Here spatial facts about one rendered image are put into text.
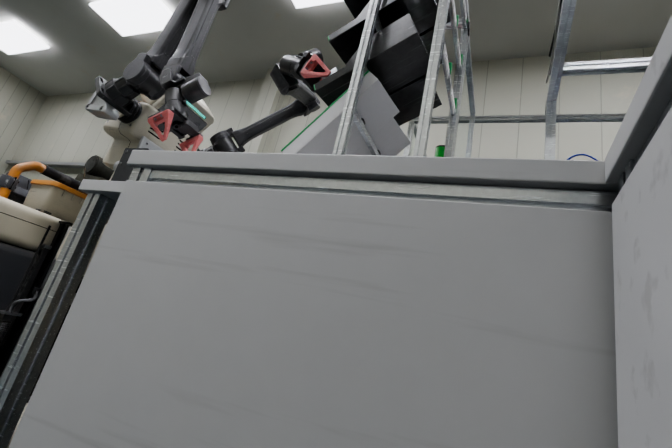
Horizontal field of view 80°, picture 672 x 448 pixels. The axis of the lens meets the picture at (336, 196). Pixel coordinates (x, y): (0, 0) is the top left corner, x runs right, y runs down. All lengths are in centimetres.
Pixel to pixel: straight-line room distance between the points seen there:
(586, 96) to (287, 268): 499
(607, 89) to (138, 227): 514
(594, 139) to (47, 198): 472
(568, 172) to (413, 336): 25
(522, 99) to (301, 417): 502
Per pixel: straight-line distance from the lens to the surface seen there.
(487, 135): 508
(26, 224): 158
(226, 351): 57
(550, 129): 237
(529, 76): 553
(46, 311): 111
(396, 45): 101
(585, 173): 53
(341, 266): 51
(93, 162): 647
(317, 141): 96
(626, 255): 43
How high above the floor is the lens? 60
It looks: 20 degrees up
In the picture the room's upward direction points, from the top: 13 degrees clockwise
